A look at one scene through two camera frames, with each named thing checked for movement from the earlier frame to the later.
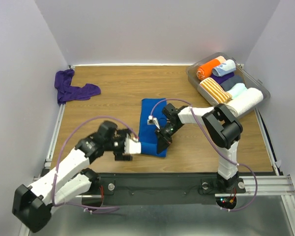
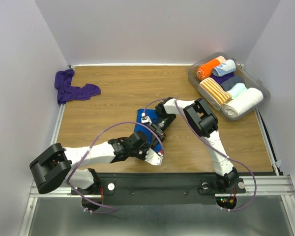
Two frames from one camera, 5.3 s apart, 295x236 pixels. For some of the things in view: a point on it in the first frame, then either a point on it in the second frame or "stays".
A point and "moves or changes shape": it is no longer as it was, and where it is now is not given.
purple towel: (66, 92) stays
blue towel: (146, 134) moves or changes shape
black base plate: (155, 189) stays
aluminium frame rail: (281, 186) stays
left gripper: (118, 154) → (146, 146)
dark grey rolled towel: (227, 84) stays
